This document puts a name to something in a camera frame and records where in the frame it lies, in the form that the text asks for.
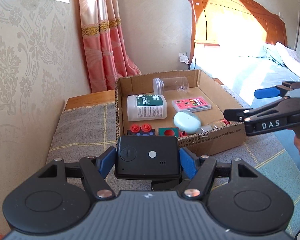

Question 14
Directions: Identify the blue bed sheet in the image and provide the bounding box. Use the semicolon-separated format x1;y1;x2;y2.
190;44;300;109

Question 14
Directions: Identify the red wooden toy train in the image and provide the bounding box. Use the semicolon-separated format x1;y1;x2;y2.
158;127;188;138

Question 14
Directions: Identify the clear plastic jar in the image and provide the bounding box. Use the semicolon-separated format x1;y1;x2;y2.
153;76;189;95

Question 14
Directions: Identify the black oval glossy object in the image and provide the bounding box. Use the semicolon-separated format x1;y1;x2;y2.
151;179;190;194

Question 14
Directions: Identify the black rectangular device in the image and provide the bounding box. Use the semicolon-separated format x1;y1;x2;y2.
114;135;181;180

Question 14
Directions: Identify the medical cotton swab container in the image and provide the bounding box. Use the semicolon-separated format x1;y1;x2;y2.
127;94;167;121

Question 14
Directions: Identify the mint green oval case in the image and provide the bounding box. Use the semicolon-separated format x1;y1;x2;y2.
173;111;202;134

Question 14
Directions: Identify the brown cardboard box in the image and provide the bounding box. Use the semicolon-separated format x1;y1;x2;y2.
115;70;246;155

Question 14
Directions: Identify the white wall plug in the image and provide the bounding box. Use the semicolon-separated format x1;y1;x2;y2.
179;53;189;64

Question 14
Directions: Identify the wooden bed headboard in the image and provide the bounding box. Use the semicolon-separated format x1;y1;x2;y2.
188;0;288;62

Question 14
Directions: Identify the pink card pack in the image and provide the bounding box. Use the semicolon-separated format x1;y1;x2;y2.
172;96;211;113

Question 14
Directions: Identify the pill bottle silver cap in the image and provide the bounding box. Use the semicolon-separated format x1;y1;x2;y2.
196;119;230;134

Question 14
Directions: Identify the pink patterned curtain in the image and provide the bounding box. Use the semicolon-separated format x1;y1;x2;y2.
79;0;141;93

